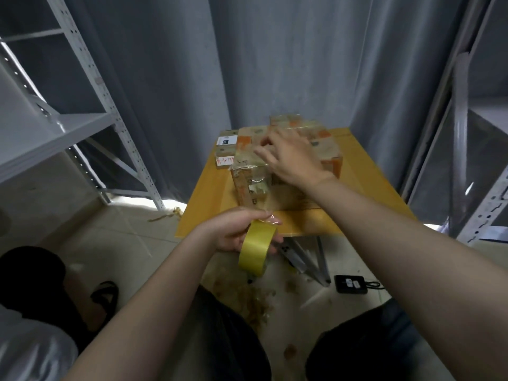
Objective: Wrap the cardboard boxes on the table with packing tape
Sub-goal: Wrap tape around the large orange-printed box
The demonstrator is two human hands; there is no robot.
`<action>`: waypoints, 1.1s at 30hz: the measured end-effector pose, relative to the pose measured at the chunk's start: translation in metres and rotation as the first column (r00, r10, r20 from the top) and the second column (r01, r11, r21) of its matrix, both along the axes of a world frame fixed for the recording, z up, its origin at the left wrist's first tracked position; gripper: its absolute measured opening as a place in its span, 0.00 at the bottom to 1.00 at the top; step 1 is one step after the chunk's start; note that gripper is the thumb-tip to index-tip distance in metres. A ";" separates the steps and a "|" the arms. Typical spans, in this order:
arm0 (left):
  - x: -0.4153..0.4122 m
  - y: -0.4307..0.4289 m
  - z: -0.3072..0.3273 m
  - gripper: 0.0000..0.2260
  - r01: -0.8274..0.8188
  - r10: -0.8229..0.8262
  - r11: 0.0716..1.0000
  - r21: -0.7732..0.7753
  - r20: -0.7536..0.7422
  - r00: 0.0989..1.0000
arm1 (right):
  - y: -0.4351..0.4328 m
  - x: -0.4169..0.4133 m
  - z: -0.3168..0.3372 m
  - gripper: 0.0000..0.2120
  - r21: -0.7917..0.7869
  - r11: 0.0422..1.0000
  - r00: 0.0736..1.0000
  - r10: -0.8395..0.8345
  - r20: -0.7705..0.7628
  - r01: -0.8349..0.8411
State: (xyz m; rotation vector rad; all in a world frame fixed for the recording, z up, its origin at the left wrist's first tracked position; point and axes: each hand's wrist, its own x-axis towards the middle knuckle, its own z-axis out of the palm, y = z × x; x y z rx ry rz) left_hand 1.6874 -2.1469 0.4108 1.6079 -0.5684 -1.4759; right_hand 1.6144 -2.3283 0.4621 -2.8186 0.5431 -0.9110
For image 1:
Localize yellow tape roll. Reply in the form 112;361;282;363
238;220;279;278

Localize black power adapter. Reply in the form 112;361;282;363
333;274;368;296

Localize person's right hand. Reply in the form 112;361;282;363
252;128;338;192

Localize long white-labelled cardboard box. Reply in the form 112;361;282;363
213;131;241;170

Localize black sandal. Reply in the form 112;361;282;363
89;280;120;322

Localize large orange print cardboard box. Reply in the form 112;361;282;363
229;121;346;213

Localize tape scraps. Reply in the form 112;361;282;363
214;269;287;334

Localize person's left forearm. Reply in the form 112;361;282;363
63;234;231;381

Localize grey metal shelf unit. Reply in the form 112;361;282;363
0;0;168;213
401;0;508;247

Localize yellow wooden table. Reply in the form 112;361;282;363
175;128;418;286

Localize person's right forearm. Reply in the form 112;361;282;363
305;172;508;381

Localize person's left hand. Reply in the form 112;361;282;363
190;206;285;255

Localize medium brown cardboard box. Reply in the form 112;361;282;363
268;114;306;130

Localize grey curtain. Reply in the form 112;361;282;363
16;0;508;205

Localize person's right leg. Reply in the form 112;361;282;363
305;299;457;381

